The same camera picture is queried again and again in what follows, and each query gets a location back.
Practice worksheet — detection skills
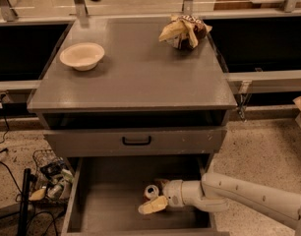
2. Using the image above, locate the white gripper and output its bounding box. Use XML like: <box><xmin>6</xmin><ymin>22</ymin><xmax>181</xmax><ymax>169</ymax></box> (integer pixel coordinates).
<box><xmin>138</xmin><ymin>178</ymin><xmax>184</xmax><ymax>214</ymax></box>

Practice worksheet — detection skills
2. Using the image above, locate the red coke can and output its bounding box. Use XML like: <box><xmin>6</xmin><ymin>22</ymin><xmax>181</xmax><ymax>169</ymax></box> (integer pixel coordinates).
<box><xmin>144</xmin><ymin>185</ymin><xmax>159</xmax><ymax>201</ymax></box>

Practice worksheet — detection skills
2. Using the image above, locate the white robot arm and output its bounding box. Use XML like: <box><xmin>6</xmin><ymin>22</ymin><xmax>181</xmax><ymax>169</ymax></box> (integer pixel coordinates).
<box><xmin>138</xmin><ymin>173</ymin><xmax>301</xmax><ymax>236</ymax></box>

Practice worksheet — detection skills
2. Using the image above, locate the grey top drawer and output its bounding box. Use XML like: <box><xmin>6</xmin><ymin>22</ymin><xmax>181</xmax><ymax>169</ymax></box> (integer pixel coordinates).
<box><xmin>44</xmin><ymin>127</ymin><xmax>227</xmax><ymax>157</ymax></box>

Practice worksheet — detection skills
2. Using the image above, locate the open grey middle drawer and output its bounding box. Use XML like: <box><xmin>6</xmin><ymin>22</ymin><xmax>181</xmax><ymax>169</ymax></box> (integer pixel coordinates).
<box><xmin>62</xmin><ymin>155</ymin><xmax>230</xmax><ymax>236</ymax></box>

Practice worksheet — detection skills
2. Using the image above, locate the grey drawer cabinet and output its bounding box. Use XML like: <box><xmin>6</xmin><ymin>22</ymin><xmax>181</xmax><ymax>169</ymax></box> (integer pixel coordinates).
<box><xmin>27</xmin><ymin>16</ymin><xmax>238</xmax><ymax>236</ymax></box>

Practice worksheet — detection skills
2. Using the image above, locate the crumpled chip bag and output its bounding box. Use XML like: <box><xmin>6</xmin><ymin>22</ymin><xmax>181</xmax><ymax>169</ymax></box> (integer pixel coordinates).
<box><xmin>158</xmin><ymin>15</ymin><xmax>212</xmax><ymax>50</ymax></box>

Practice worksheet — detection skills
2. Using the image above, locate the black drawer handle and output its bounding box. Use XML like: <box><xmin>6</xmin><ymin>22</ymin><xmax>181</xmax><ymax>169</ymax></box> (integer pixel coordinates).
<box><xmin>122</xmin><ymin>136</ymin><xmax>152</xmax><ymax>147</ymax></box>

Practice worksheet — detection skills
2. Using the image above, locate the wire basket with items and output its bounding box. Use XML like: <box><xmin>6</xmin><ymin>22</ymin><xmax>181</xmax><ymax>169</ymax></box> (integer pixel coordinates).
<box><xmin>30</xmin><ymin>149</ymin><xmax>74</xmax><ymax>204</ymax></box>

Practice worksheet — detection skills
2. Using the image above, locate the black stand post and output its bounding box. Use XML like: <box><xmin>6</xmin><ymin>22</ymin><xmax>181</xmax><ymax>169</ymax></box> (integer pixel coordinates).
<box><xmin>17</xmin><ymin>168</ymin><xmax>30</xmax><ymax>236</ymax></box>

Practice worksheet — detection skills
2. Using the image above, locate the black floor cable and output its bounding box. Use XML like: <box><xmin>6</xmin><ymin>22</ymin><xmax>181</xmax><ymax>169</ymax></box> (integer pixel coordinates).
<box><xmin>0</xmin><ymin>93</ymin><xmax>60</xmax><ymax>236</ymax></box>

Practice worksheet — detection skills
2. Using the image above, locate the metal rail frame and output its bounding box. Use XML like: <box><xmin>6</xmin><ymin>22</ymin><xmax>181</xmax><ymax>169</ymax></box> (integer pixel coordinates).
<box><xmin>0</xmin><ymin>0</ymin><xmax>301</xmax><ymax>123</ymax></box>

